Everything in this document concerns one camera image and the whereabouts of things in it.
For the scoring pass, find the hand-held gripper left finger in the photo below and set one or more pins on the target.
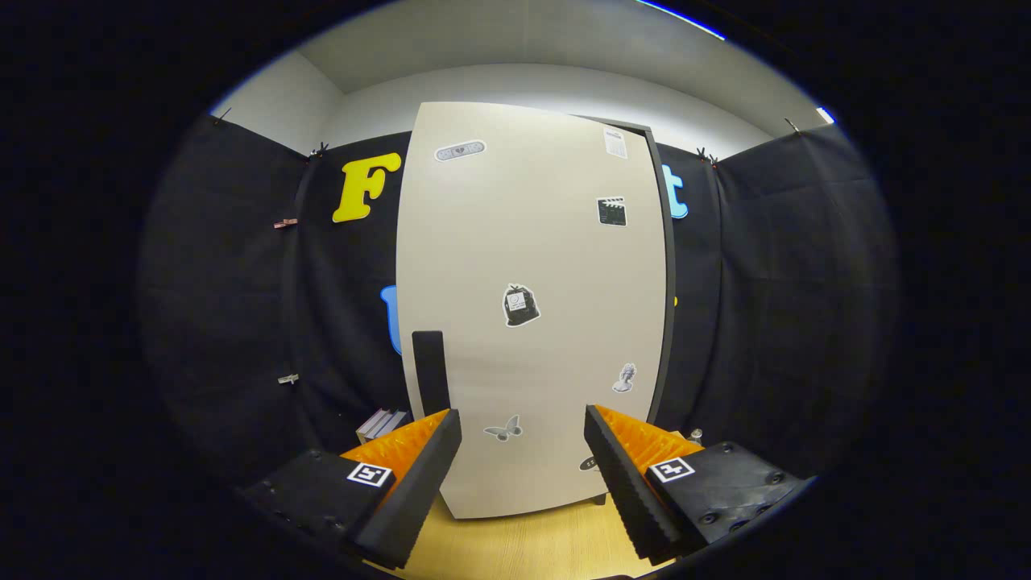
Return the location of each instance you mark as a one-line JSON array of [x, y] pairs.
[[419, 491]]

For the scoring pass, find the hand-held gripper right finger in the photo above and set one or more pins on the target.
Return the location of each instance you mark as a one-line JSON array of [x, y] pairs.
[[628, 491]]

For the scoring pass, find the grey shoe cabinet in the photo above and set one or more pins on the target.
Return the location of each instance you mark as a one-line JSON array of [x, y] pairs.
[[672, 266]]

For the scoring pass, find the beige shoe cabinet door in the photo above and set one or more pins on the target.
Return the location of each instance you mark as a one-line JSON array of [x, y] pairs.
[[532, 242]]

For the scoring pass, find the silver clip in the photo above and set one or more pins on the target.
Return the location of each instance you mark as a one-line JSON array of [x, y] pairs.
[[287, 378]]

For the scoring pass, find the black backdrop cloth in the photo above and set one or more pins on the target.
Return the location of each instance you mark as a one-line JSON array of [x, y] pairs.
[[225, 322]]

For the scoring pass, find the red clip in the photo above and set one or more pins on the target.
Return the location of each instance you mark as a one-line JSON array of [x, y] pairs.
[[285, 223]]

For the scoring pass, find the black clip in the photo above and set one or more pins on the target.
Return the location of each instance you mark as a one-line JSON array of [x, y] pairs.
[[793, 125], [221, 115], [706, 155], [320, 150]]

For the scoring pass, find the ceiling light strip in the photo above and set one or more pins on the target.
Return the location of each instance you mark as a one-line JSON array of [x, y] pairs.
[[826, 115], [685, 18]]

